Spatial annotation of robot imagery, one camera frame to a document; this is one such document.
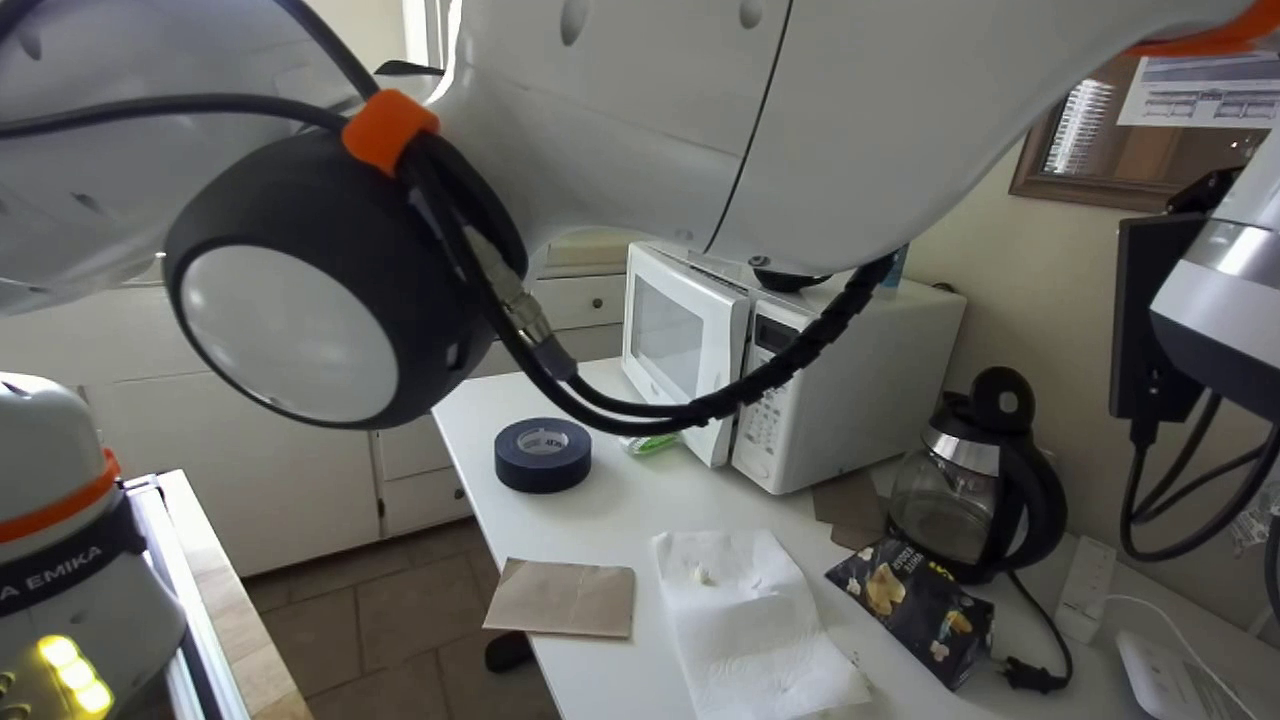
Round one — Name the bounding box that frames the small green white packet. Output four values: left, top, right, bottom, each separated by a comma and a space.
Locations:
624, 427, 685, 463

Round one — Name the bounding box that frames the black tape roll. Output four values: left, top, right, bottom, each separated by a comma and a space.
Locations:
491, 413, 596, 495

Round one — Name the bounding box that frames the white microwave oven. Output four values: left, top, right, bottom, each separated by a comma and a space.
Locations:
618, 236, 968, 500

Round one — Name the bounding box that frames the brown cardboard sheet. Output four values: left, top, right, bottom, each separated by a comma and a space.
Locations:
481, 552, 646, 649

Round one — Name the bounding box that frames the white plastic bag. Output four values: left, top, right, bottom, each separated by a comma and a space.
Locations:
646, 524, 881, 720

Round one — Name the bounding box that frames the white kitchen cabinet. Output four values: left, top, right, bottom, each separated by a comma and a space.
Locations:
0, 226, 634, 581

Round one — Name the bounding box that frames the black packet yellow print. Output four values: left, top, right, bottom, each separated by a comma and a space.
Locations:
823, 532, 999, 698

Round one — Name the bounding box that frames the white USB charger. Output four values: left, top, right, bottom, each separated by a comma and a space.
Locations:
1062, 532, 1120, 620

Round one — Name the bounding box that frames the white pinned paper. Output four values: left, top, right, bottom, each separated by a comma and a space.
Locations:
1040, 72, 1120, 181

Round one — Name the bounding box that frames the black rectangular box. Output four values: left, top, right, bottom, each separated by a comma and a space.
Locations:
1107, 214, 1211, 426

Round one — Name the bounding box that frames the brown cork board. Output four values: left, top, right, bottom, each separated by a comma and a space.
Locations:
1003, 47, 1280, 217

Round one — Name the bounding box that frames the white flat labelled device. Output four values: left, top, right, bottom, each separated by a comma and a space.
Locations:
1112, 624, 1211, 720

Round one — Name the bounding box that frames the black braided cable sleeve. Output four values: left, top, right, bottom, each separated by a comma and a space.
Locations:
0, 87, 900, 440

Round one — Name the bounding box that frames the glass kettle black handle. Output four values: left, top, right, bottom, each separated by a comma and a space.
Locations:
886, 363, 1072, 587

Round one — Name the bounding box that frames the black power cable with plug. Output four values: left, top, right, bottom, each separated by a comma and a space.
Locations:
995, 570, 1081, 699

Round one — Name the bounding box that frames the black hanging cable loop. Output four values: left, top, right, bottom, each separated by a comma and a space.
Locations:
1115, 390, 1280, 570

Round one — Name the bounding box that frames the white USB cable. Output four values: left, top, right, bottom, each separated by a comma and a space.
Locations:
1101, 587, 1280, 720

